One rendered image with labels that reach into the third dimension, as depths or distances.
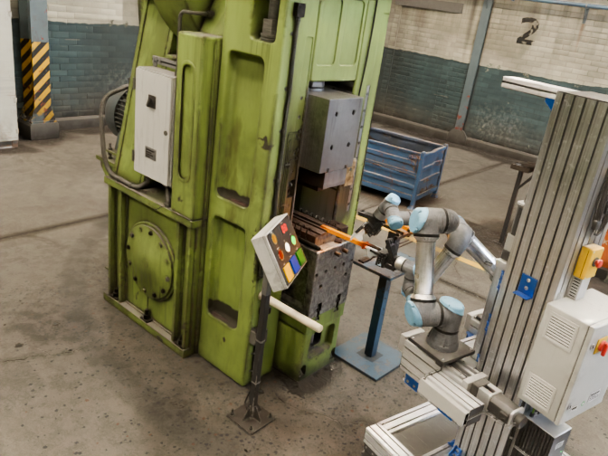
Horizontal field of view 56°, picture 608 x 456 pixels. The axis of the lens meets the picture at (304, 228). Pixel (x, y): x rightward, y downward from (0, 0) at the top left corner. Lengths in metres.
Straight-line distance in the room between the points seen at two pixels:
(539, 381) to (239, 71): 2.08
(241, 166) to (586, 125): 1.74
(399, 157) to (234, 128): 4.06
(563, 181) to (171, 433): 2.30
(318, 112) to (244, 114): 0.40
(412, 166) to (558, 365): 4.73
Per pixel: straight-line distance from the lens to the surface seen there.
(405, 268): 3.06
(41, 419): 3.49
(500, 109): 10.91
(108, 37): 9.16
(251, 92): 3.11
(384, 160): 7.14
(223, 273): 3.51
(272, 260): 2.68
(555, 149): 2.47
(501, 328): 2.74
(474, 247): 3.05
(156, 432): 3.34
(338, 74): 3.26
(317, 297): 3.41
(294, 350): 3.62
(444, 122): 11.36
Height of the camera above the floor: 2.25
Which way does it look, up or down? 22 degrees down
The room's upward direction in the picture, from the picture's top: 8 degrees clockwise
